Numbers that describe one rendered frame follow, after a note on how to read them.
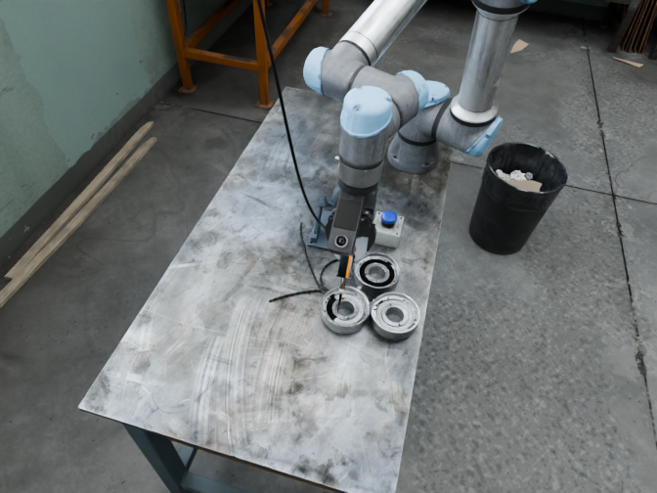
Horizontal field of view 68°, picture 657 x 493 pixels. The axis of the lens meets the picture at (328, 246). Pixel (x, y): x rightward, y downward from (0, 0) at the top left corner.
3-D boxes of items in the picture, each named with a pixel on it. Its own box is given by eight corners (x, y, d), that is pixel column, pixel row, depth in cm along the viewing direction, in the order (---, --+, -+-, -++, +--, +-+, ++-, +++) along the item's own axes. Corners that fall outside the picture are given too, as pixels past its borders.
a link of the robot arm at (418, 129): (411, 112, 143) (419, 69, 133) (451, 130, 138) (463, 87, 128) (389, 131, 136) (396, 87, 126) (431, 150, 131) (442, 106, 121)
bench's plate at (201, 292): (391, 509, 83) (392, 506, 81) (80, 412, 92) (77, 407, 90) (457, 124, 161) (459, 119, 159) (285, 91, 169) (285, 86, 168)
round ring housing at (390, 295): (426, 323, 106) (430, 312, 103) (395, 352, 101) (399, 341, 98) (390, 293, 111) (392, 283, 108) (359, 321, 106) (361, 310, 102)
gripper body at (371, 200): (375, 210, 96) (384, 161, 87) (369, 242, 90) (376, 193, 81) (338, 202, 97) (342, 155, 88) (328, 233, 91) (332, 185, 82)
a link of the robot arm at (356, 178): (379, 174, 78) (330, 164, 79) (376, 195, 81) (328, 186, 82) (386, 147, 83) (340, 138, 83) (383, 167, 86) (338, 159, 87)
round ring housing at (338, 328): (377, 318, 106) (380, 308, 103) (342, 345, 101) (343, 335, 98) (345, 289, 111) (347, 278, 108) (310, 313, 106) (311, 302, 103)
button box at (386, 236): (396, 248, 120) (400, 235, 116) (369, 242, 121) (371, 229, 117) (402, 226, 125) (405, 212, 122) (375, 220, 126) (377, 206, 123)
